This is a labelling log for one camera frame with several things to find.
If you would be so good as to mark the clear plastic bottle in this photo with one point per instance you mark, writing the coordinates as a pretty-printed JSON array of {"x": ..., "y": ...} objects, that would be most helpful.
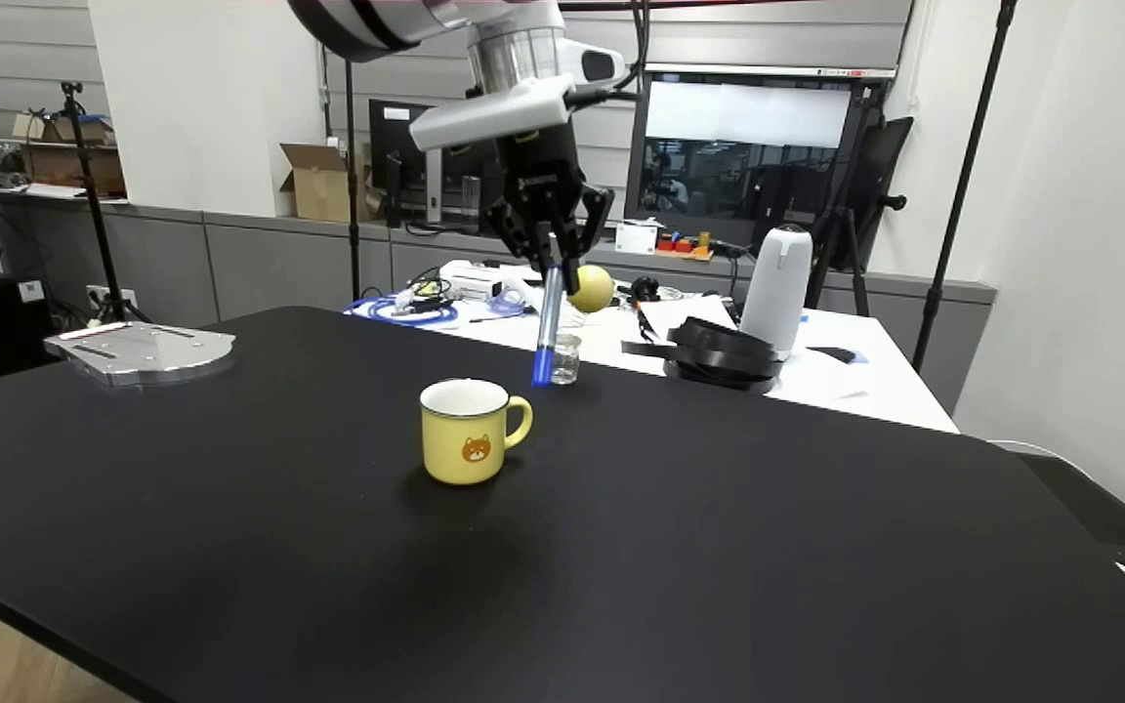
[{"x": 780, "y": 289}]

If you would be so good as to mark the black thin light stand pole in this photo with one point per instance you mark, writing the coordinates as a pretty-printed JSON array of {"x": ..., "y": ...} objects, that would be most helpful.
[{"x": 352, "y": 183}]

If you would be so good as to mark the small clear glass jar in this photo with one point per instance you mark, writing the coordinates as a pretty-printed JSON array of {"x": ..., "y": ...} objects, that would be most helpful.
[{"x": 569, "y": 361}]

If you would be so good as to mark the yellow ball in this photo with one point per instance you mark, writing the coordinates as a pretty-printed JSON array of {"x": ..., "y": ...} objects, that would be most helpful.
[{"x": 591, "y": 289}]

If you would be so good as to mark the white small desk items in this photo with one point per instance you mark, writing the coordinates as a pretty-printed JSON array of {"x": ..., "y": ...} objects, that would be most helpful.
[{"x": 474, "y": 278}]

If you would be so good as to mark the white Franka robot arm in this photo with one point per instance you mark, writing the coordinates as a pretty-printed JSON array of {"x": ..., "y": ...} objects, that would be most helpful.
[{"x": 391, "y": 16}]

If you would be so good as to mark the slim black tripod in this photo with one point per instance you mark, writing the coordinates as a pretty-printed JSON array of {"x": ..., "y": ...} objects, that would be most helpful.
[{"x": 94, "y": 196}]

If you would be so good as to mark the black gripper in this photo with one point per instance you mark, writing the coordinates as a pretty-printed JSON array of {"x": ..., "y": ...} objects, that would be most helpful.
[{"x": 542, "y": 176}]

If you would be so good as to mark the grey low partition wall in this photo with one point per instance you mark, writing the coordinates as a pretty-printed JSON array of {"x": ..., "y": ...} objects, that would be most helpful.
[{"x": 253, "y": 261}]

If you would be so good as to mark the blue marker pen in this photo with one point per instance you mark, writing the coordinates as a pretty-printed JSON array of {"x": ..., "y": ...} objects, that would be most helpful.
[{"x": 543, "y": 334}]

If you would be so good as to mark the brown boxes on shelf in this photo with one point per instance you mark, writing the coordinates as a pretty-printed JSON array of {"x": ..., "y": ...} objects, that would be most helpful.
[{"x": 60, "y": 149}]

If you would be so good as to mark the red tray with small items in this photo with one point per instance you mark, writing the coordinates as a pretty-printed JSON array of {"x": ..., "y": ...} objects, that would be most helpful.
[{"x": 684, "y": 245}]

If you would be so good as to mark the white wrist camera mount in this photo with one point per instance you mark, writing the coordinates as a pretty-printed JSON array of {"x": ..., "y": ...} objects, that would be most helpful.
[{"x": 485, "y": 120}]

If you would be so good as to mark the yellow enamel mug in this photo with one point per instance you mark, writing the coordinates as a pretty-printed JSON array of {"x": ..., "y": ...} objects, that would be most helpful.
[{"x": 461, "y": 435}]

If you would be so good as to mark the open cardboard box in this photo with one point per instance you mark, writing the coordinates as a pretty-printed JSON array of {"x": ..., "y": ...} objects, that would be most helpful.
[{"x": 317, "y": 183}]

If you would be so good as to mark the black round bowl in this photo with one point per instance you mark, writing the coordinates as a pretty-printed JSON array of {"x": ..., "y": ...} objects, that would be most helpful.
[{"x": 724, "y": 352}]

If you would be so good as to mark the large computer monitor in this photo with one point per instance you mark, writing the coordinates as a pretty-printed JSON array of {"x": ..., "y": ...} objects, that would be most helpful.
[{"x": 746, "y": 141}]

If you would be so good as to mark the black slanted stand pole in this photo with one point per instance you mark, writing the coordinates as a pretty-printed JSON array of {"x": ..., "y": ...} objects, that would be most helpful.
[{"x": 968, "y": 171}]

